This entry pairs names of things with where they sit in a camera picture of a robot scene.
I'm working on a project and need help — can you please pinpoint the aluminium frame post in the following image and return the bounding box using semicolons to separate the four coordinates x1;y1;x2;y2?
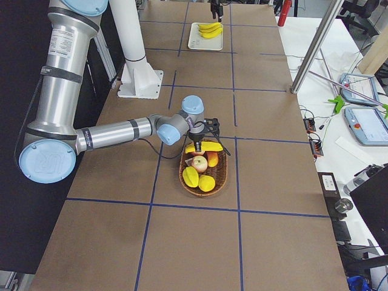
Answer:
290;0;344;94

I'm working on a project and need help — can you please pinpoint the black label box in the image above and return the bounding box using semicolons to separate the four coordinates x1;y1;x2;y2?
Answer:
318;172;340;198

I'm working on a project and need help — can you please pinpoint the yellow lemon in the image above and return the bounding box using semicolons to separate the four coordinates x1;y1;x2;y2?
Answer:
198;175;216;192

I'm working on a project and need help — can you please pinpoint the black monitor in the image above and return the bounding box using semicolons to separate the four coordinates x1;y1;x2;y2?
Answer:
350;164;387;253

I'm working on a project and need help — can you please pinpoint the yellow banana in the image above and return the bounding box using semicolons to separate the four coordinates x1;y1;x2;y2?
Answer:
200;28;223;39
198;22;221;31
185;141;224;153
198;25;222;33

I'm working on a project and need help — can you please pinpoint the red fire extinguisher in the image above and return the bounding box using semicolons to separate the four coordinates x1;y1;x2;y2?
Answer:
278;0;292;27

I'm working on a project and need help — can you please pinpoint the wicker fruit basket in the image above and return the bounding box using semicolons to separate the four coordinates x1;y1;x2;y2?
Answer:
179;139;227;197

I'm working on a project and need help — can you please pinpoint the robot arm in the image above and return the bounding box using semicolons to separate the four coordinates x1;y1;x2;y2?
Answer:
17;1;204;184

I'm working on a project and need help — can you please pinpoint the teach pendant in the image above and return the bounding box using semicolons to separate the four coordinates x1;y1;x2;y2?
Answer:
339;73;379;106
344;107;387;146

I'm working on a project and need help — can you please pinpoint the far teach pendant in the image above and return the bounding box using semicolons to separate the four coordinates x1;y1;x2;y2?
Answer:
339;73;379;106

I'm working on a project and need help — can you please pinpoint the black orange connector box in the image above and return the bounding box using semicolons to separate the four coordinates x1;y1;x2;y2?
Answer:
303;118;316;133
309;140;324;158

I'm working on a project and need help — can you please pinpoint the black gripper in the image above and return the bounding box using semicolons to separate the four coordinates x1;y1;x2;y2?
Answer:
210;0;224;22
190;132;204;152

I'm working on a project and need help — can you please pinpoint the steel calibration weight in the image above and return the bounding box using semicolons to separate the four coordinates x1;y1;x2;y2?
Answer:
334;198;353;213

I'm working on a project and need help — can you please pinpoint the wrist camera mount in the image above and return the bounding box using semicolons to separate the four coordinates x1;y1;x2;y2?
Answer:
204;118;219;137

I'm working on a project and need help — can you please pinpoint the white bear tray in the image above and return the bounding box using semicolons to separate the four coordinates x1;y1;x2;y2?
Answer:
188;22;223;51

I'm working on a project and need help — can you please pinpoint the orange mango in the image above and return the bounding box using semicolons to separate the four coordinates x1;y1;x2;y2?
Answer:
206;151;219;167

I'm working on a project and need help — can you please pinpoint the near teach pendant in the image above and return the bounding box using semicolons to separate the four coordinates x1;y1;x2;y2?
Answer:
344;107;387;146

